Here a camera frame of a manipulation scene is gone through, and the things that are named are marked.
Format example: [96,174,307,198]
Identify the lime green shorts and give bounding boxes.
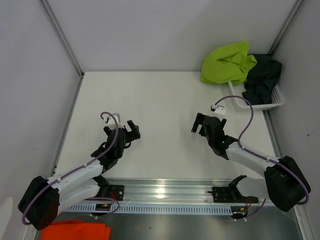
[200,41,258,86]

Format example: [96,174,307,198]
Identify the dark navy shorts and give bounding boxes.
[242,54,283,105]

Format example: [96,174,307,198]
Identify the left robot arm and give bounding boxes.
[18,120,141,231]

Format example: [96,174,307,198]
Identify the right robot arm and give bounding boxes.
[191,113,311,212]

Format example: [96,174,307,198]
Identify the orange cloth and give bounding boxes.
[40,219,111,240]

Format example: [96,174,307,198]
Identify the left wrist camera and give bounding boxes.
[101,113,124,130]

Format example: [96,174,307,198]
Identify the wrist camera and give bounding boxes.
[210,104,226,116]
[101,113,124,130]

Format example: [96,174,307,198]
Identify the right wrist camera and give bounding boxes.
[210,104,226,116]

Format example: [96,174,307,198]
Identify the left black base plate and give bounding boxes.
[98,185,125,201]

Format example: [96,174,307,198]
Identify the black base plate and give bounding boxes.
[207,186,259,204]
[98,185,125,201]

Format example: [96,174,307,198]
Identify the aluminium mounting rail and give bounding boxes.
[74,177,276,207]

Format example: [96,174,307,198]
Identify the white slotted cable duct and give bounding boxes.
[65,203,233,216]

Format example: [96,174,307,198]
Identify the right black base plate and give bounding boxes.
[207,186,259,204]

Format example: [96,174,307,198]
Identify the left aluminium corner post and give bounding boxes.
[38,0,84,79]

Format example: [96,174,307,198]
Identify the aluminium corner post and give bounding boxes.
[38,0,84,79]
[267,0,307,56]

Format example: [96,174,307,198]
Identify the right aluminium corner post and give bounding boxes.
[267,0,307,56]

